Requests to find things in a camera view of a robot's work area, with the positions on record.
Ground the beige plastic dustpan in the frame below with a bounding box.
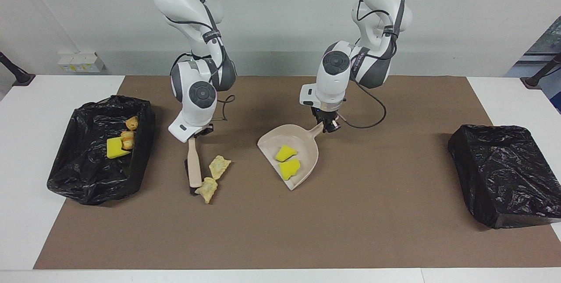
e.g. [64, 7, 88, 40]
[257, 122, 325, 191]

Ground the brown table mat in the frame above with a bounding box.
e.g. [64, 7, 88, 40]
[34, 75, 561, 269]

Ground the yellow sponge block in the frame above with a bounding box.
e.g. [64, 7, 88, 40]
[107, 137, 131, 159]

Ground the notched yellow sponge piece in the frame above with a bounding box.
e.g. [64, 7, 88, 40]
[279, 159, 302, 181]

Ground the yellow sponge wedge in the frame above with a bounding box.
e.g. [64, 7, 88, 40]
[275, 145, 298, 162]

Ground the black camera stand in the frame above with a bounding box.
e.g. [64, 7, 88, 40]
[0, 51, 36, 87]
[520, 52, 561, 90]

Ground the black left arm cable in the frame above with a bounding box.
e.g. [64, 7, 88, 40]
[339, 0, 406, 129]

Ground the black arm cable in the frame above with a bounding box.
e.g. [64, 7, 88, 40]
[164, 0, 237, 122]
[339, 0, 406, 129]

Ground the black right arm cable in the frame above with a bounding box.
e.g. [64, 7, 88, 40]
[164, 0, 237, 122]

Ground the white wall socket box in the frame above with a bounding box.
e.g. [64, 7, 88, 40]
[58, 52, 106, 73]

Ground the black bag lined bin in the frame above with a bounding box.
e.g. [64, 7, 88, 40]
[448, 124, 561, 230]
[47, 95, 156, 205]

